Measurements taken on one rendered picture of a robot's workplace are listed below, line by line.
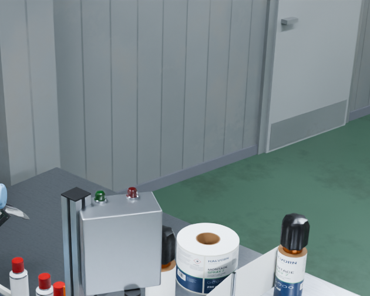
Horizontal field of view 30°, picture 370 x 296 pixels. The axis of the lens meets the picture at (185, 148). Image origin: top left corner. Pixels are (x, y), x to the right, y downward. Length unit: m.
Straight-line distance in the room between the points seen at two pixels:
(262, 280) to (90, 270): 0.80
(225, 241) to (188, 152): 2.69
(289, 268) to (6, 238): 1.09
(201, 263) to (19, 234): 0.80
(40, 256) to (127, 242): 1.08
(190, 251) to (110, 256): 0.72
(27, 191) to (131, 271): 1.52
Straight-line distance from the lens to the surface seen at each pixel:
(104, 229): 1.45
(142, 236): 1.48
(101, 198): 1.49
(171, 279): 2.03
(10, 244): 2.63
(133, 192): 1.50
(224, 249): 2.20
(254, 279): 2.12
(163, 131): 4.67
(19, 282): 2.06
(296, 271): 2.14
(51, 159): 3.84
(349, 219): 4.61
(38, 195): 2.94
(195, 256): 2.17
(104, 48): 4.19
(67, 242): 1.53
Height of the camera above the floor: 2.18
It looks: 24 degrees down
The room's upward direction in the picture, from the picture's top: 2 degrees clockwise
